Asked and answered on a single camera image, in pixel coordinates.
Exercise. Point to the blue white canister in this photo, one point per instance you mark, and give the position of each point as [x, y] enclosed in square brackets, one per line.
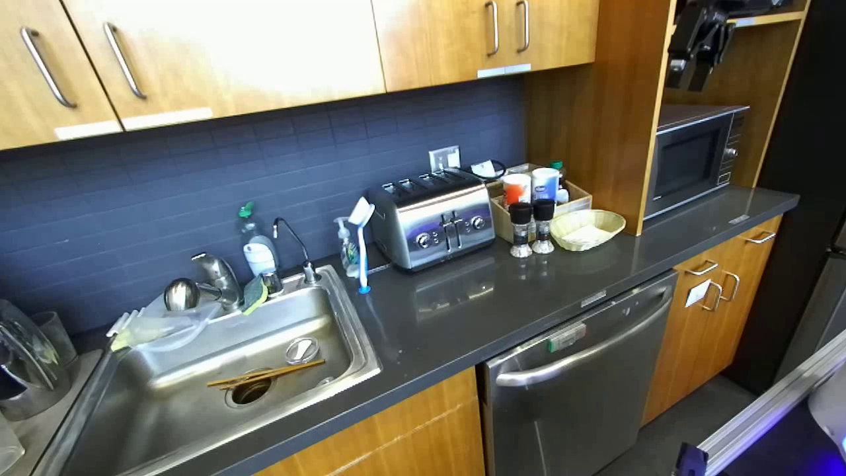
[545, 183]

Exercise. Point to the silver four-slot toaster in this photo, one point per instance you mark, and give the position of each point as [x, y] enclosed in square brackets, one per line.
[432, 217]

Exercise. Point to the stainless steel dishwasher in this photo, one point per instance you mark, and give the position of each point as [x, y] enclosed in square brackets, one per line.
[570, 399]

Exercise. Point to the wooden chopsticks in sink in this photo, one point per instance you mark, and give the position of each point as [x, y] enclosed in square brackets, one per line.
[262, 374]

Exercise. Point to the dish soap bottle green cap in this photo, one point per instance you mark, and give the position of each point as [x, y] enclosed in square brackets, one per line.
[258, 247]

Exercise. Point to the stainless steel sink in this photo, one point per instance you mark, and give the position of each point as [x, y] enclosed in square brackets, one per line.
[151, 407]

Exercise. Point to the glass container at left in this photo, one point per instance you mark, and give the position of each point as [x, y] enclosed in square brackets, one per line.
[35, 361]

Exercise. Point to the chrome sink faucet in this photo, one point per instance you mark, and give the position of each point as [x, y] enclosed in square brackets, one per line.
[220, 279]

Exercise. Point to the red white canister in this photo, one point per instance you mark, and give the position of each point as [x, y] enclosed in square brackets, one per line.
[517, 187]

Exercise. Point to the spice grinder bottle black cap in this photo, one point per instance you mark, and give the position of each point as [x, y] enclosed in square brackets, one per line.
[543, 217]

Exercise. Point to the white wall outlet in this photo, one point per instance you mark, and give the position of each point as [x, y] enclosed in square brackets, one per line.
[439, 158]

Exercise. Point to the wooden organizer box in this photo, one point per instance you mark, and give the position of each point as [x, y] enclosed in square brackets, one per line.
[570, 198]

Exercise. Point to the stainless steel microwave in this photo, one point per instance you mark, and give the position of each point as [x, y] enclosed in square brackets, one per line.
[696, 154]

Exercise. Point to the small hand soap bottle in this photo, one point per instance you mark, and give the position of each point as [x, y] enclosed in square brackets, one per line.
[350, 256]

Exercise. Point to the white blue dish brush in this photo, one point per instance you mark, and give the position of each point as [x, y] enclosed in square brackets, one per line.
[360, 215]

